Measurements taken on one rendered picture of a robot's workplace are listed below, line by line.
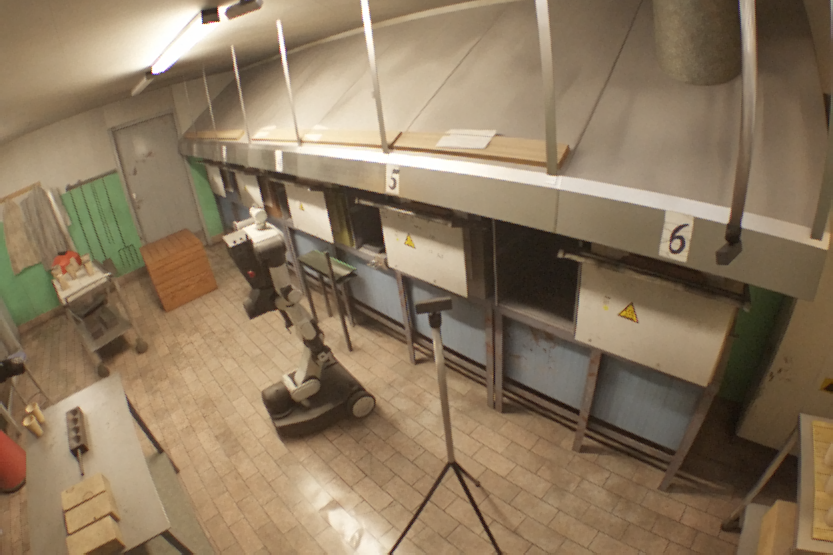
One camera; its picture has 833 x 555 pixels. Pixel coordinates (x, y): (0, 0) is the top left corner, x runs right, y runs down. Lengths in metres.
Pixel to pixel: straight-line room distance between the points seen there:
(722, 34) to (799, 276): 0.87
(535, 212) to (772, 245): 0.78
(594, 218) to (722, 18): 0.90
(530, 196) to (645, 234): 0.42
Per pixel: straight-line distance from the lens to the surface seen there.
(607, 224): 1.31
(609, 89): 1.68
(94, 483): 1.93
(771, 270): 1.26
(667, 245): 1.27
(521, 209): 1.45
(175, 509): 2.58
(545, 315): 2.10
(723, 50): 1.67
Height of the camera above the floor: 2.08
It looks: 25 degrees down
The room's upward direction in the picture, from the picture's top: 8 degrees counter-clockwise
